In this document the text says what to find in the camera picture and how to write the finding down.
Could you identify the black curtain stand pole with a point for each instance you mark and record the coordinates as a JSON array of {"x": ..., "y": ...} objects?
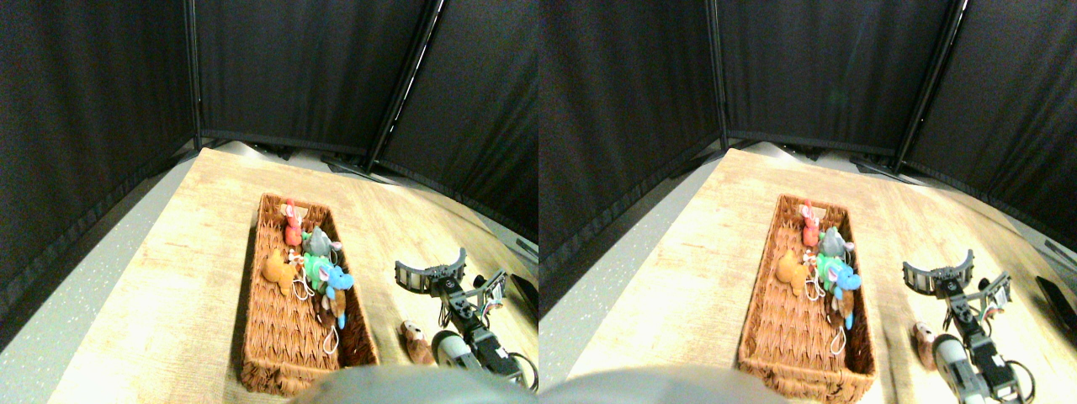
[
  {"x": 193, "y": 76},
  {"x": 402, "y": 84},
  {"x": 927, "y": 84},
  {"x": 716, "y": 76}
]

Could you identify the black curtain stand foot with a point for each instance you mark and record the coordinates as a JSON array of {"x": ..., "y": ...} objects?
[
  {"x": 801, "y": 153},
  {"x": 355, "y": 168},
  {"x": 883, "y": 169},
  {"x": 271, "y": 151},
  {"x": 527, "y": 247},
  {"x": 1060, "y": 249}
]

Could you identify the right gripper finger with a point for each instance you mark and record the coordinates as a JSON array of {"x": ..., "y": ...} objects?
[
  {"x": 967, "y": 268},
  {"x": 460, "y": 264},
  {"x": 920, "y": 279},
  {"x": 412, "y": 276}
]

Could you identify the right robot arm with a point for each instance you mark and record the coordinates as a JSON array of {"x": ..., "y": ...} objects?
[
  {"x": 976, "y": 366},
  {"x": 484, "y": 349}
]

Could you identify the tan plush bear toy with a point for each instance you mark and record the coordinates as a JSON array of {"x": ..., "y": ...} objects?
[
  {"x": 278, "y": 269},
  {"x": 791, "y": 270}
]

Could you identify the orange white striped toy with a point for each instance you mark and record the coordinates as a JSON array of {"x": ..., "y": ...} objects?
[
  {"x": 809, "y": 255},
  {"x": 295, "y": 254}
]

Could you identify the black smartphone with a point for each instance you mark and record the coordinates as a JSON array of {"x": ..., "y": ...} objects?
[
  {"x": 527, "y": 293},
  {"x": 1058, "y": 301}
]

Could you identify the brown plush dog toy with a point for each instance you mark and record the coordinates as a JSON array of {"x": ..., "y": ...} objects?
[
  {"x": 416, "y": 342},
  {"x": 924, "y": 347}
]

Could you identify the red plush toy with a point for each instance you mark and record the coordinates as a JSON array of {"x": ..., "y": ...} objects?
[
  {"x": 809, "y": 223},
  {"x": 292, "y": 223}
]

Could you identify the green plush toy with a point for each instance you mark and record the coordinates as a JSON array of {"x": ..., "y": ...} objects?
[
  {"x": 315, "y": 272},
  {"x": 829, "y": 272}
]

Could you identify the blue plush toy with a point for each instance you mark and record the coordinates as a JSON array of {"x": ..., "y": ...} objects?
[
  {"x": 848, "y": 281},
  {"x": 339, "y": 281}
]

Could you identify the grey plush toy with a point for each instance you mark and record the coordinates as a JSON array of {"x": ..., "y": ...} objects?
[
  {"x": 833, "y": 242},
  {"x": 318, "y": 242}
]

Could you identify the brown wicker basket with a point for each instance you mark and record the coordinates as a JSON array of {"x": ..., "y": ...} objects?
[
  {"x": 278, "y": 337},
  {"x": 782, "y": 337}
]

